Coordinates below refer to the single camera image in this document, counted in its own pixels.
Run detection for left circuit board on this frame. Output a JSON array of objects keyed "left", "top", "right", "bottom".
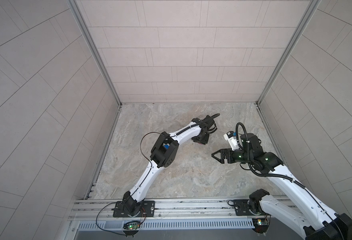
[{"left": 123, "top": 221, "right": 141, "bottom": 231}]

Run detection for right circuit board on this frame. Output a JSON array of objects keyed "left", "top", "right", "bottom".
[{"left": 252, "top": 218, "right": 269, "bottom": 228}]

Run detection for aluminium corner post left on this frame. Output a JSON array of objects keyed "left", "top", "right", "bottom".
[{"left": 67, "top": 0, "right": 122, "bottom": 107}]

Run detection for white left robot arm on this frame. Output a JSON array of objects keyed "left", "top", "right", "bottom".
[{"left": 114, "top": 114, "right": 220, "bottom": 217}]

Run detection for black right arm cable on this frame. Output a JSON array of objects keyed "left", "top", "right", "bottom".
[{"left": 235, "top": 122, "right": 344, "bottom": 240}]

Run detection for circuit board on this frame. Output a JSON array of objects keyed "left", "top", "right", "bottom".
[
  {"left": 123, "top": 221, "right": 141, "bottom": 231},
  {"left": 252, "top": 218, "right": 269, "bottom": 228}
]

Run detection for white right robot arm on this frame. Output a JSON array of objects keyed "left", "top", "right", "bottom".
[{"left": 217, "top": 131, "right": 352, "bottom": 240}]

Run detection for aluminium corner post right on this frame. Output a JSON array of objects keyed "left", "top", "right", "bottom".
[{"left": 256, "top": 0, "right": 321, "bottom": 106}]

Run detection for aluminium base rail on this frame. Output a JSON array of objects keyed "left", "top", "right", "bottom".
[{"left": 69, "top": 197, "right": 271, "bottom": 235}]

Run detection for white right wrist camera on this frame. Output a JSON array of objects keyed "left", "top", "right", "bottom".
[{"left": 223, "top": 131, "right": 239, "bottom": 151}]

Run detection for aluminium corner post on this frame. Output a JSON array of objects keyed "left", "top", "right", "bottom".
[
  {"left": 256, "top": 0, "right": 321, "bottom": 106},
  {"left": 67, "top": 0, "right": 122, "bottom": 107}
]

